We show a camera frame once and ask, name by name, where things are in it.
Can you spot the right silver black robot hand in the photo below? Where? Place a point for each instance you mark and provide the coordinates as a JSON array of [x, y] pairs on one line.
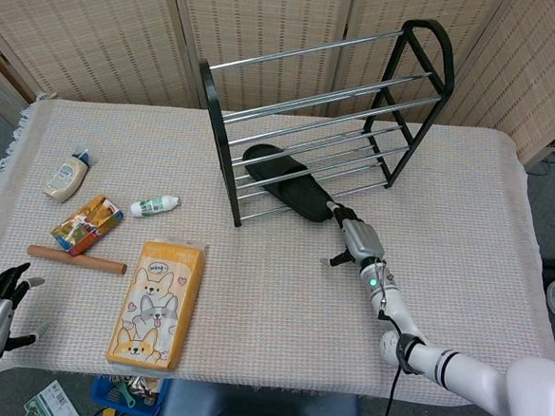
[[363, 240]]

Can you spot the black slipper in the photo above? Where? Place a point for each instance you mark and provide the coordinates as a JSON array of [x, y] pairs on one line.
[[302, 198]]

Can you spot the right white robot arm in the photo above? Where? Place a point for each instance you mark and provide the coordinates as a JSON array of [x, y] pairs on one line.
[[466, 373]]

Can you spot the black chrome shoe rack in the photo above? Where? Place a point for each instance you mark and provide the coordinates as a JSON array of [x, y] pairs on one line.
[[225, 133]]

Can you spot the green white paper box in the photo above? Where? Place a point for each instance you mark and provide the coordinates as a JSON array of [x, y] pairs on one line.
[[52, 401]]

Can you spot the pale woven tablecloth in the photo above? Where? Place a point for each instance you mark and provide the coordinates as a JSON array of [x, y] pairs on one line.
[[275, 303]]

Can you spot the brown wooden stick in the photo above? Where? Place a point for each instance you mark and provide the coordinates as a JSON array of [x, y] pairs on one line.
[[78, 260]]

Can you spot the blue plastic basket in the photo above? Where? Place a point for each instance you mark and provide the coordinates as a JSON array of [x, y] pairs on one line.
[[102, 393]]

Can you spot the colourful orange snack box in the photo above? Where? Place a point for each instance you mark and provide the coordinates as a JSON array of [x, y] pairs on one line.
[[86, 225]]

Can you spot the silver foil snack bag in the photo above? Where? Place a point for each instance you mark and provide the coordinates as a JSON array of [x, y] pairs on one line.
[[143, 384]]

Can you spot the cream squeeze bottle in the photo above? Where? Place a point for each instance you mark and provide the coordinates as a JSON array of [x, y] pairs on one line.
[[65, 176]]

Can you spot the orange corgi tissue pack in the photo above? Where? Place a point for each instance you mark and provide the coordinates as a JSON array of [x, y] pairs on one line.
[[158, 304]]

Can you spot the blue padded chair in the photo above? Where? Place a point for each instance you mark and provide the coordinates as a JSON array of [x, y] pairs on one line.
[[258, 413]]

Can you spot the small white green bottle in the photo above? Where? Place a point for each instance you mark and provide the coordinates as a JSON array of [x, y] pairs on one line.
[[151, 206]]

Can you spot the woven folding screen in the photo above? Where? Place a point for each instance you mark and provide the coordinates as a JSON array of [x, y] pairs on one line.
[[104, 29]]

